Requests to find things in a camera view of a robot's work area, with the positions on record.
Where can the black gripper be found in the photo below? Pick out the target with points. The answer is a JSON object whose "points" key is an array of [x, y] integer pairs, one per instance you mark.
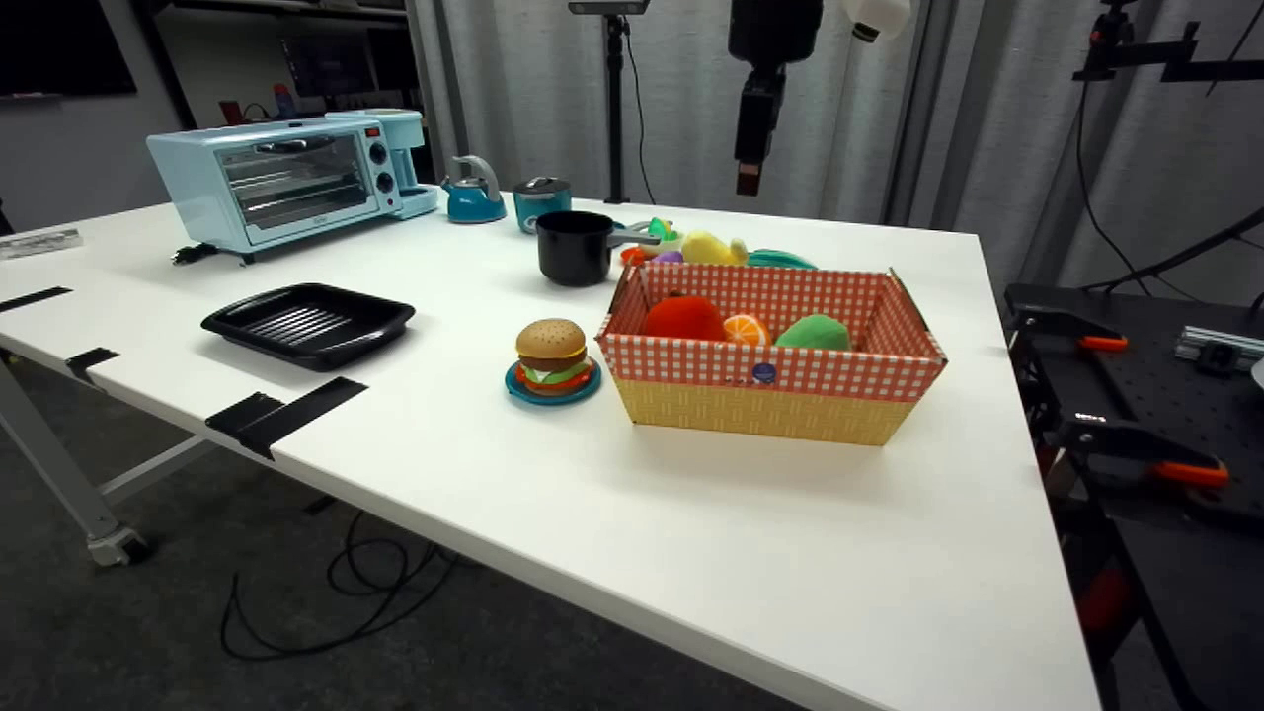
{"points": [[775, 27]]}

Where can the watermelon slice plushie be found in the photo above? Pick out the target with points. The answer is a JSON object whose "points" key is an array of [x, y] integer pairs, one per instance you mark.
{"points": [[778, 258]]}

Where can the yellow banana plushie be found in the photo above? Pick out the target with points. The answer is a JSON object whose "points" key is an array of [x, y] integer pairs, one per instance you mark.
{"points": [[713, 251]]}

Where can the purple eggplant plushie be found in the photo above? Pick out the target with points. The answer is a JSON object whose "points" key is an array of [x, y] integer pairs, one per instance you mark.
{"points": [[670, 258]]}

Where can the orange round plushie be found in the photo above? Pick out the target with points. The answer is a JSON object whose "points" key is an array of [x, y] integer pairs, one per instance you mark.
{"points": [[742, 327]]}

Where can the red round plushie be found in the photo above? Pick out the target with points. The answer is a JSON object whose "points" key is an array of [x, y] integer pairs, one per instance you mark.
{"points": [[686, 318]]}

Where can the green pear plushie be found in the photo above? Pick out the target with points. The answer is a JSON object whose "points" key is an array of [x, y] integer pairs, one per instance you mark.
{"points": [[815, 331]]}

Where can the orange checkered cardboard box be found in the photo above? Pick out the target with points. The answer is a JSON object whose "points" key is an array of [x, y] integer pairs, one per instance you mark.
{"points": [[775, 389]]}

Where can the green yellow toy food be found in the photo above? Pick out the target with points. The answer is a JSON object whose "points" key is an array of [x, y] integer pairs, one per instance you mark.
{"points": [[661, 230]]}

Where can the black tripod stand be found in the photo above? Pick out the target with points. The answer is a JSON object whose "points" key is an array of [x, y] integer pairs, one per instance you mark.
{"points": [[613, 92]]}

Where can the gray curtain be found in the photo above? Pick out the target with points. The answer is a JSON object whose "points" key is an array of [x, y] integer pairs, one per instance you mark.
{"points": [[950, 118]]}

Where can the black mug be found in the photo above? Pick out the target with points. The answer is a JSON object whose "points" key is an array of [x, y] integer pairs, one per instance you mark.
{"points": [[575, 251]]}

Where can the teal cooking pot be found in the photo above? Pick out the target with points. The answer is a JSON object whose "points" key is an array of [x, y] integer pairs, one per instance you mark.
{"points": [[539, 202]]}

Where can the teal kettle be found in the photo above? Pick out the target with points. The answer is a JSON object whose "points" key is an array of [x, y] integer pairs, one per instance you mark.
{"points": [[471, 198]]}

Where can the toy hamburger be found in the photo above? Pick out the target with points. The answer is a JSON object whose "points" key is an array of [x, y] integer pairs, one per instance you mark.
{"points": [[549, 352]]}

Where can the small teal saucer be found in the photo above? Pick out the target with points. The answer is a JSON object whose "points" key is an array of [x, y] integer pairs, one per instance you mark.
{"points": [[558, 391]]}

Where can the light blue toaster oven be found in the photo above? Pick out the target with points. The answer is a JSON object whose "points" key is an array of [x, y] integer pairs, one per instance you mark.
{"points": [[281, 177]]}

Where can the black square tray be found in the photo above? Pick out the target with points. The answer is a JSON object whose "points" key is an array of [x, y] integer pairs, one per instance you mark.
{"points": [[309, 321]]}

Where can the black table edge clamp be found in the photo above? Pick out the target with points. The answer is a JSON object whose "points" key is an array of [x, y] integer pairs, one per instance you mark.
{"points": [[277, 413]]}

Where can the black wall monitor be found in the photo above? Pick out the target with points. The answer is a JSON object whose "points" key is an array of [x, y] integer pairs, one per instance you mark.
{"points": [[60, 43]]}

